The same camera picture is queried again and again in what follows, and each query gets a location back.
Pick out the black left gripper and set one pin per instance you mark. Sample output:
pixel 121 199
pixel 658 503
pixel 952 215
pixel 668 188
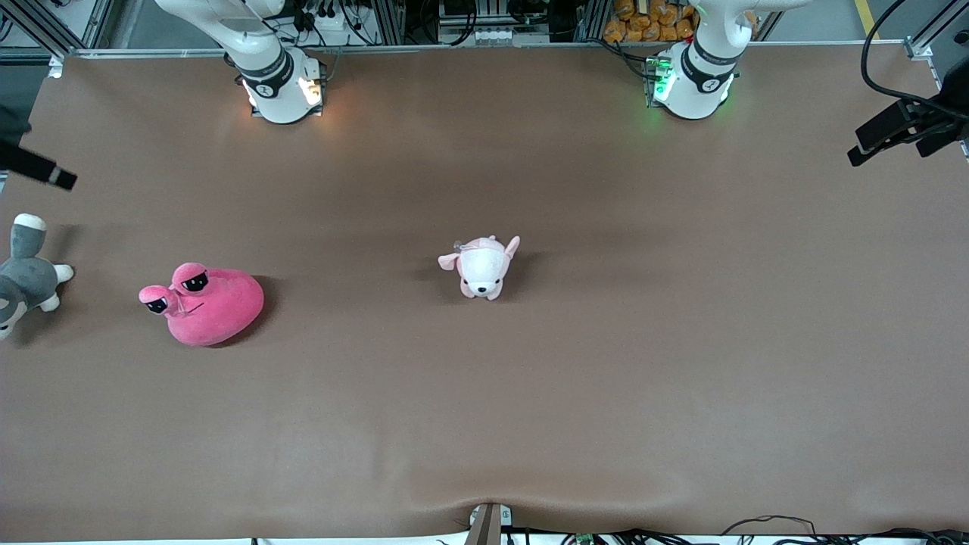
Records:
pixel 937 121

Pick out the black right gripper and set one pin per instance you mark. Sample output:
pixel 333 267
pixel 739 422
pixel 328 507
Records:
pixel 14 157

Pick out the hot pink slug plush toy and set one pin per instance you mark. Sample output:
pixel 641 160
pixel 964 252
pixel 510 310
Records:
pixel 219 310

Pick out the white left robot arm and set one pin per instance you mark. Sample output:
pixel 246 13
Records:
pixel 693 94

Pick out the grey white husky plush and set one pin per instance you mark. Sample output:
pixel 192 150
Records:
pixel 26 276

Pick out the bag of orange toys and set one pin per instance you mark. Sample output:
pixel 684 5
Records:
pixel 651 23

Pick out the white power strip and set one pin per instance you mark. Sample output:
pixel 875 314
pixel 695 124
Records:
pixel 329 21

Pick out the white terminal block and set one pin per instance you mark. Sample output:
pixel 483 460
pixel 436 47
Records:
pixel 496 36

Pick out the pale pink white dog plush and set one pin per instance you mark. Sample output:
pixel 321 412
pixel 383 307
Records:
pixel 484 269

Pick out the brown table mat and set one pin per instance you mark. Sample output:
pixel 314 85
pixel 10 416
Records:
pixel 484 416

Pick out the aluminium frame post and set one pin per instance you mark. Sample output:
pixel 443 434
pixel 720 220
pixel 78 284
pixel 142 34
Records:
pixel 920 47
pixel 390 19
pixel 98 23
pixel 592 19

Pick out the white corner bracket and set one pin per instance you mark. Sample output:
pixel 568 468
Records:
pixel 55 68

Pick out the aluminium table edge rail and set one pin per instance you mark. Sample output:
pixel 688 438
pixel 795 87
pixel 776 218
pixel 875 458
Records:
pixel 454 49

